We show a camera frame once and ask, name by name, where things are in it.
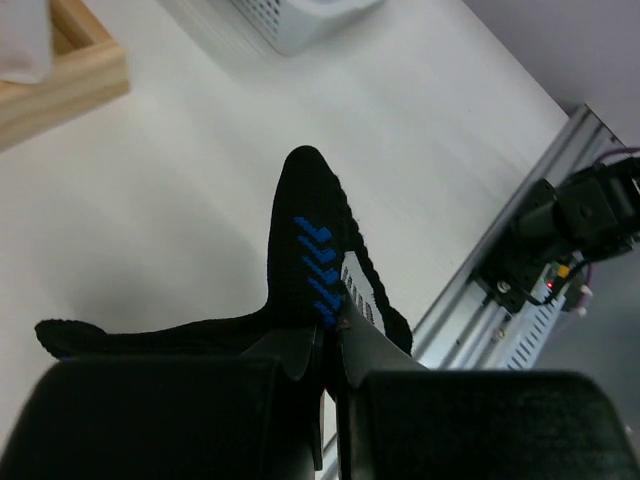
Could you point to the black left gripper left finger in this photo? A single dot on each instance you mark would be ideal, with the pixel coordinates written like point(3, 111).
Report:
point(251, 416)

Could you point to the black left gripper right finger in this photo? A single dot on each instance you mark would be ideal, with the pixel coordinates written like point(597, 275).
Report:
point(400, 420)

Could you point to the black sock grey patch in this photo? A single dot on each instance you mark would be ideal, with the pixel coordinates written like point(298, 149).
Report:
point(312, 229)

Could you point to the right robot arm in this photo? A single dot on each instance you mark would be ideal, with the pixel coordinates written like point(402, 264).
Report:
point(557, 231)

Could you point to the white cloth on hanger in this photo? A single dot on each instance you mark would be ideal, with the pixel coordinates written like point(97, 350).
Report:
point(26, 41)

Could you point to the wooden clothes rack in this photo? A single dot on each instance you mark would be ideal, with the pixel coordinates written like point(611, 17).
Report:
point(89, 70)

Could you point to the white plastic basket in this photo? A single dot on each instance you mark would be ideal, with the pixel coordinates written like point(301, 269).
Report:
point(291, 26)

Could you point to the aluminium rail base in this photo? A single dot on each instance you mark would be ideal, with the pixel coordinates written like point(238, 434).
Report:
point(465, 327)

